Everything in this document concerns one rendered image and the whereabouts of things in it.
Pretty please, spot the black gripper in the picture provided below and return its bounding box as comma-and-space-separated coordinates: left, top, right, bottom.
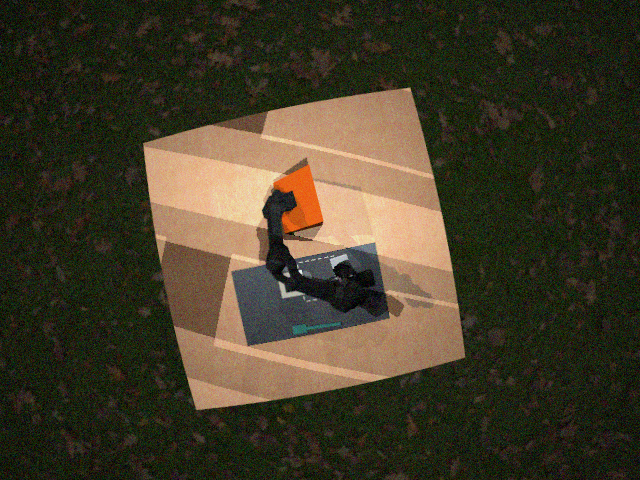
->
324, 270, 375, 288

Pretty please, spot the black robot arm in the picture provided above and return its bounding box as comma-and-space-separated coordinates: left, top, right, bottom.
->
262, 189, 382, 313

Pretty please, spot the white square tile with dark centre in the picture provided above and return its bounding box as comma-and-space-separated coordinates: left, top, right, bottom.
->
278, 270, 303, 298

